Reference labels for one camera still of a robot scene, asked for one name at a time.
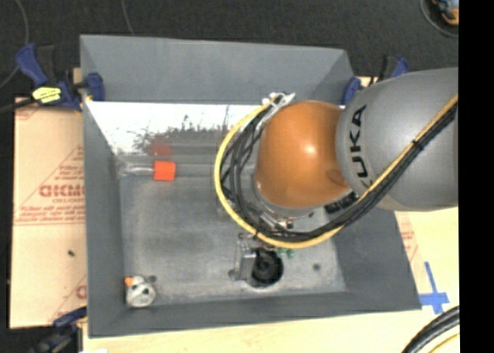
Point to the brown cardboard board red print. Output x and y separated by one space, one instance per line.
46 228

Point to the red cube block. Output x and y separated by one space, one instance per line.
164 171

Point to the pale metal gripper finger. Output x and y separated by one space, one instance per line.
244 266

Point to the grey and white toy animal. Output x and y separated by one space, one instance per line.
139 292

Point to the grey metal bin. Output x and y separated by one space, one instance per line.
181 228

